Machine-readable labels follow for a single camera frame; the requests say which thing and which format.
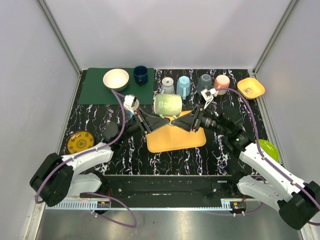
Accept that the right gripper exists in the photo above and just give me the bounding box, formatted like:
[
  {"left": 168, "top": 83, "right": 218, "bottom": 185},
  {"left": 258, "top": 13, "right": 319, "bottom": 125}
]
[{"left": 171, "top": 103, "right": 229, "bottom": 137}]

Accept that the pale green mug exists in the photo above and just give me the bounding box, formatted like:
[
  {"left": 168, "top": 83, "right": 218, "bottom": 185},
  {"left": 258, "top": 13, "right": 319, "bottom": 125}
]
[{"left": 153, "top": 93, "right": 183, "bottom": 117}]

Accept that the orange-inside blue floral mug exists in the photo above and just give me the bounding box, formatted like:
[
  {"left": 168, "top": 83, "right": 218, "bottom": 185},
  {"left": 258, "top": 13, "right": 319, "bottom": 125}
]
[{"left": 123, "top": 99, "right": 140, "bottom": 121}]

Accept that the light blue faceted mug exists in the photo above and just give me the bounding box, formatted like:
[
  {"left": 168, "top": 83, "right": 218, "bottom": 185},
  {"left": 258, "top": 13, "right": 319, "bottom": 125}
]
[{"left": 176, "top": 76, "right": 191, "bottom": 101}]

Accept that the grey-blue faceted mug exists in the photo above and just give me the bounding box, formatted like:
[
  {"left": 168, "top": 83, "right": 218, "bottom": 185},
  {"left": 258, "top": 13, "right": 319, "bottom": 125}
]
[{"left": 197, "top": 74, "right": 212, "bottom": 96}]

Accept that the pale blue-grey mug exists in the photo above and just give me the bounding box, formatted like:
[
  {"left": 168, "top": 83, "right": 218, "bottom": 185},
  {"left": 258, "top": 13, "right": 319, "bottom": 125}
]
[{"left": 160, "top": 77, "right": 175, "bottom": 95}]

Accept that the pink mug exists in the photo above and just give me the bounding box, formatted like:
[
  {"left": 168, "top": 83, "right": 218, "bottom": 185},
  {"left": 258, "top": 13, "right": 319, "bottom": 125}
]
[{"left": 213, "top": 74, "right": 230, "bottom": 97}]

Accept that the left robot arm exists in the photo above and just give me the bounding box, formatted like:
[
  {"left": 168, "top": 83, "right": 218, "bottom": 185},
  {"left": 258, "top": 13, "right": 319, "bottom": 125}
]
[{"left": 29, "top": 109, "right": 170, "bottom": 207}]

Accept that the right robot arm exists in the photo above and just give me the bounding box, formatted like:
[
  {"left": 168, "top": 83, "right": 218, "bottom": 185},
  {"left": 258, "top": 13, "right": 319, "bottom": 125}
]
[{"left": 171, "top": 106, "right": 320, "bottom": 230}]

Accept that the dark blue mug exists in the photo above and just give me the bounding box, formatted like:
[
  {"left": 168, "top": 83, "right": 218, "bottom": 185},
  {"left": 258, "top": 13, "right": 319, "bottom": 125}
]
[{"left": 133, "top": 65, "right": 149, "bottom": 85}]

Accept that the yellow plastic tray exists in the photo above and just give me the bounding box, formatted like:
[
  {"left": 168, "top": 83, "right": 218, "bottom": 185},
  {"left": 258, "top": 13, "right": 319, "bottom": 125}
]
[{"left": 146, "top": 124, "right": 207, "bottom": 153}]

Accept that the white bowl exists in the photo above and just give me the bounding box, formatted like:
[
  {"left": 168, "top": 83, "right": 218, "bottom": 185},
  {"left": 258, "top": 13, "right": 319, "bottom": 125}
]
[{"left": 102, "top": 68, "right": 130, "bottom": 92}]

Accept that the dark green mat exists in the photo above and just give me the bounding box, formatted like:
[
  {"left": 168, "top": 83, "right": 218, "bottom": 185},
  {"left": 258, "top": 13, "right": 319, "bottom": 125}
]
[{"left": 78, "top": 67, "right": 155, "bottom": 105}]

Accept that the yellow square dish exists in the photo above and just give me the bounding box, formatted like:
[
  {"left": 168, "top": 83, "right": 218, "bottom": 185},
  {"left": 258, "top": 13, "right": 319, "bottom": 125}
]
[{"left": 237, "top": 77, "right": 266, "bottom": 100}]

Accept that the yellow patterned saucer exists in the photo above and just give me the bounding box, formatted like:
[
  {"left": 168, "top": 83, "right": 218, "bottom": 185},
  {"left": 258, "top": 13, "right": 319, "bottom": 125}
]
[{"left": 66, "top": 130, "right": 95, "bottom": 154}]

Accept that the lime green plate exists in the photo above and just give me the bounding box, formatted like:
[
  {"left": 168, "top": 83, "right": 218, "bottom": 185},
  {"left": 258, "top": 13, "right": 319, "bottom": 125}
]
[{"left": 258, "top": 139, "right": 280, "bottom": 163}]

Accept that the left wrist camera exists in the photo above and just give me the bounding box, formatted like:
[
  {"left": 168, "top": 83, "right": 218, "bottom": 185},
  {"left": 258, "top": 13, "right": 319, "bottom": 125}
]
[{"left": 123, "top": 94, "right": 140, "bottom": 112}]

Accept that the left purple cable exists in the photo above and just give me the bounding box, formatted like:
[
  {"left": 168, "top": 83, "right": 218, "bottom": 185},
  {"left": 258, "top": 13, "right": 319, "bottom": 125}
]
[{"left": 34, "top": 89, "right": 138, "bottom": 228}]

